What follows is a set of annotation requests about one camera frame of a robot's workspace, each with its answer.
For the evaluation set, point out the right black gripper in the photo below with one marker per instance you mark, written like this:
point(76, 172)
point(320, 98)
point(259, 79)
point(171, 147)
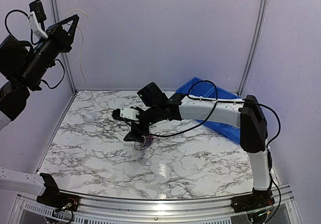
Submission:
point(136, 136)

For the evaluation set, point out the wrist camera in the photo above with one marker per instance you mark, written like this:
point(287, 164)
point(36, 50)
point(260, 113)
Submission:
point(37, 18)
point(126, 113)

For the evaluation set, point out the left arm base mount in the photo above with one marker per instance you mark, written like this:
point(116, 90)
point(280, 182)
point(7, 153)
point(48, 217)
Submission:
point(57, 200)

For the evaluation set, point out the blue three-compartment bin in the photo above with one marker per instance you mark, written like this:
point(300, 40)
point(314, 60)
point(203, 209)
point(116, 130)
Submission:
point(212, 106)

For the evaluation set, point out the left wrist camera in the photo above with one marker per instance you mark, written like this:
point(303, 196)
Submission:
point(37, 18)

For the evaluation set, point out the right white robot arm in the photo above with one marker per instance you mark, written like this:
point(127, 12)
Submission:
point(253, 139)

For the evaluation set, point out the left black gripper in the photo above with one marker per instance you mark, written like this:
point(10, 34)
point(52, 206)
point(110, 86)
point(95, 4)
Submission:
point(63, 39)

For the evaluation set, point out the right aluminium frame post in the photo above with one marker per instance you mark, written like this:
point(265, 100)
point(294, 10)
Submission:
point(254, 44)

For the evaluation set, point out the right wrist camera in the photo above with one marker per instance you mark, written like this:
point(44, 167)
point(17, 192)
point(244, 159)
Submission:
point(126, 113)

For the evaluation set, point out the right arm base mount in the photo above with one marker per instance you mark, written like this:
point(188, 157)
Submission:
point(255, 200)

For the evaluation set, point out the aluminium frame post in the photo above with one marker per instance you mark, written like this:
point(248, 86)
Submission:
point(65, 60)
point(254, 44)

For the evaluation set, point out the left aluminium frame post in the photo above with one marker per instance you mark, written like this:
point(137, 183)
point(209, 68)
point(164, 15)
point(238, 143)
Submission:
point(65, 60)

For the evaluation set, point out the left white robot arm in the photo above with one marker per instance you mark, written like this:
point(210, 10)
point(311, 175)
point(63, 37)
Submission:
point(13, 101)

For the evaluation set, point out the aluminium front rail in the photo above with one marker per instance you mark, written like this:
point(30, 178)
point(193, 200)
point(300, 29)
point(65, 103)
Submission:
point(99, 209)

